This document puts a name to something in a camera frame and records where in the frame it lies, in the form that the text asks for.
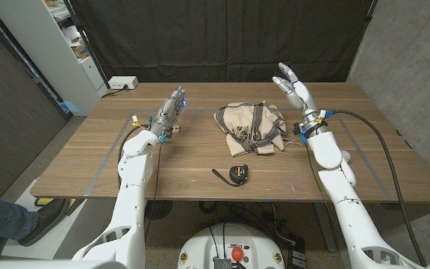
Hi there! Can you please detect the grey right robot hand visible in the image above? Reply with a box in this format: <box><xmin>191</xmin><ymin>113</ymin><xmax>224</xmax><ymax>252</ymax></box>
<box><xmin>272</xmin><ymin>62</ymin><xmax>328</xmax><ymax>132</ymax></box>

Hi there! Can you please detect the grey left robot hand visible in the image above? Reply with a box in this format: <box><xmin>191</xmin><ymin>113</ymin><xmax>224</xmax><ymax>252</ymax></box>
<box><xmin>148</xmin><ymin>84</ymin><xmax>187</xmax><ymax>140</ymax></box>

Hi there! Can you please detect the beige scarf with black stripes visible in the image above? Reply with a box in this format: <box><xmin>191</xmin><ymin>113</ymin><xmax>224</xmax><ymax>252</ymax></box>
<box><xmin>214</xmin><ymin>100</ymin><xmax>289</xmax><ymax>157</ymax></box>

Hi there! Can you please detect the black tape measure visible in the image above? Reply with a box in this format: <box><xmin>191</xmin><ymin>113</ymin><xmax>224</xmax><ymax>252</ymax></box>
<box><xmin>211</xmin><ymin>164</ymin><xmax>249</xmax><ymax>188</ymax></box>

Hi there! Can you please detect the white power strip box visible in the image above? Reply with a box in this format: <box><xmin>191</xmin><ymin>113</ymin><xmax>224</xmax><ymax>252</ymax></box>
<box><xmin>108</xmin><ymin>75</ymin><xmax>140</xmax><ymax>90</ymax></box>

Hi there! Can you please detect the black backdrop curtain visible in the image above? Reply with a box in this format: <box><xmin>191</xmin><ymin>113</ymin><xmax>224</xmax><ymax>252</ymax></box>
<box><xmin>69</xmin><ymin>0</ymin><xmax>375</xmax><ymax>84</ymax></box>

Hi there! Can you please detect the round black grille disc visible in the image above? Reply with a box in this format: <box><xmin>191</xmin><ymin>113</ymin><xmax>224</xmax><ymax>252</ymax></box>
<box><xmin>146</xmin><ymin>200</ymin><xmax>174</xmax><ymax>220</ymax></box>

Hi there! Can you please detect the black backdrop stand pole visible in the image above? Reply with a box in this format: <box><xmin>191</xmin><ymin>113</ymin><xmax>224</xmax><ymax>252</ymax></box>
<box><xmin>364</xmin><ymin>0</ymin><xmax>379</xmax><ymax>23</ymax></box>
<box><xmin>62</xmin><ymin>0</ymin><xmax>110</xmax><ymax>90</ymax></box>

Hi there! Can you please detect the cardboard box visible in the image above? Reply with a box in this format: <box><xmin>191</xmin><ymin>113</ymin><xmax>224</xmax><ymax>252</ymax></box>
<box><xmin>71</xmin><ymin>40</ymin><xmax>90</xmax><ymax>60</ymax></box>

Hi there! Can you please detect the grey table leg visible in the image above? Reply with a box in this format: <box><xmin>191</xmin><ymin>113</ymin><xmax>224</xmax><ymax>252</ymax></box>
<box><xmin>314</xmin><ymin>202</ymin><xmax>338</xmax><ymax>253</ymax></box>

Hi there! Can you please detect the white robot torso base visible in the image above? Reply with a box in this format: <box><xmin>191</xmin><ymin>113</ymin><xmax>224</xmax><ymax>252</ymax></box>
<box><xmin>177</xmin><ymin>223</ymin><xmax>286</xmax><ymax>269</ymax></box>

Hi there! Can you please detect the white shelf cabinet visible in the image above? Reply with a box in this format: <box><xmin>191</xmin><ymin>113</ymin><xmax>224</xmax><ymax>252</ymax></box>
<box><xmin>0</xmin><ymin>0</ymin><xmax>110</xmax><ymax>117</ymax></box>

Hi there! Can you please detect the white floor panel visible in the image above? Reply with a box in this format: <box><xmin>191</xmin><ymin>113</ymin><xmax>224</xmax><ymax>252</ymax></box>
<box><xmin>0</xmin><ymin>178</ymin><xmax>117</xmax><ymax>261</ymax></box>

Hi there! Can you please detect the black floor power strip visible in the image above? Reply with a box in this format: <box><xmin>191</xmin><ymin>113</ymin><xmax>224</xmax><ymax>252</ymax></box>
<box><xmin>287</xmin><ymin>248</ymin><xmax>308</xmax><ymax>269</ymax></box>

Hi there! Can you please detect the black power cord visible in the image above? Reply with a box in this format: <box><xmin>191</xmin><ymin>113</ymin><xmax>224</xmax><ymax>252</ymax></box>
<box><xmin>102</xmin><ymin>84</ymin><xmax>129</xmax><ymax>99</ymax></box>

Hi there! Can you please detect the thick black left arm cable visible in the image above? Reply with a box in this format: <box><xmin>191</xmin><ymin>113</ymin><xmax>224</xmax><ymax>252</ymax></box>
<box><xmin>116</xmin><ymin>126</ymin><xmax>145</xmax><ymax>188</ymax></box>

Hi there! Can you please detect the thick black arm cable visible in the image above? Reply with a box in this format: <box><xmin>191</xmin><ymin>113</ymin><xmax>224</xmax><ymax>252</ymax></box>
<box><xmin>116</xmin><ymin>126</ymin><xmax>145</xmax><ymax>188</ymax></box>
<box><xmin>330</xmin><ymin>109</ymin><xmax>428</xmax><ymax>268</ymax></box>

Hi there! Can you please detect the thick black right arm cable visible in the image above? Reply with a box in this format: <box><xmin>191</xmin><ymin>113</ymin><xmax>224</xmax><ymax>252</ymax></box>
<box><xmin>330</xmin><ymin>109</ymin><xmax>428</xmax><ymax>268</ymax></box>

